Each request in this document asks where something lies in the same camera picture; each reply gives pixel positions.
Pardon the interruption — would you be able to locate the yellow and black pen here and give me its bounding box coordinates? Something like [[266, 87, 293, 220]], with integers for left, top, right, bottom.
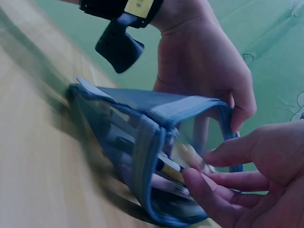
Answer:
[[154, 161, 186, 185]]

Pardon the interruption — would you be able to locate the person's right hand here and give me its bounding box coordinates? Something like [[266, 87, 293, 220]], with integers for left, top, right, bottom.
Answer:
[[182, 120, 304, 228]]

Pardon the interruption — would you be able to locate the small yellow translucent object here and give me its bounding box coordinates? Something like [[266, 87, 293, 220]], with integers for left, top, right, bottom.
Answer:
[[177, 142, 216, 174]]

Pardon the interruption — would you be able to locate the person's left hand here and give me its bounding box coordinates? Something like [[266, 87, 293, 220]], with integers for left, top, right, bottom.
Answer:
[[151, 0, 258, 152]]

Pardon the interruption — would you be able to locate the blue mesh zipper pouch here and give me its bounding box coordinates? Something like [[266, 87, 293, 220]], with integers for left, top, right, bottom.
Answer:
[[68, 77, 245, 225]]

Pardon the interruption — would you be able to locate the black wrist band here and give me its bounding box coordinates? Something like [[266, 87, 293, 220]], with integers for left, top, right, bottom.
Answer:
[[78, 0, 164, 74]]

